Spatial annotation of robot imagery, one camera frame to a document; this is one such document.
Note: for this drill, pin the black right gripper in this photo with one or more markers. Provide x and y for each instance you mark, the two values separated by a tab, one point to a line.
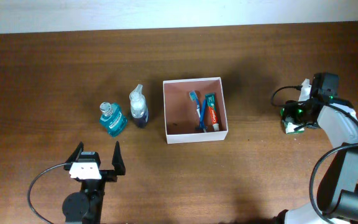
288	114

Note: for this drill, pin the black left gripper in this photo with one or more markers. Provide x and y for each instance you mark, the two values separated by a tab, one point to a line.
111	175

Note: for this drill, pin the teal Listerine mouthwash bottle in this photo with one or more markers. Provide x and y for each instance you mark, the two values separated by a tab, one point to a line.
112	118

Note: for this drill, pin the green and white soap packet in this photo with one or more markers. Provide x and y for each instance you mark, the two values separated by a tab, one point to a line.
291	128

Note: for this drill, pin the blue foam soap pump bottle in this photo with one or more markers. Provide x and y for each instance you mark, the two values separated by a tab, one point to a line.
139	109

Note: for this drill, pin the blue Gillette razor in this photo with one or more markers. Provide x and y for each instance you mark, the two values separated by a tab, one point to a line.
202	125

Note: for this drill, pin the Colgate toothpaste tube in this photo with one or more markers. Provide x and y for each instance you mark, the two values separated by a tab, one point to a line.
210	100

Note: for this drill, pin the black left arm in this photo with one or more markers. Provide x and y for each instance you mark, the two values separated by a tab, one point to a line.
85	206

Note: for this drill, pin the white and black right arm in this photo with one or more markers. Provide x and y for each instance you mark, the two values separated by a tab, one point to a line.
333	185

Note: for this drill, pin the white open cardboard box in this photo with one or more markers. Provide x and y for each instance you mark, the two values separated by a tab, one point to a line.
182	101

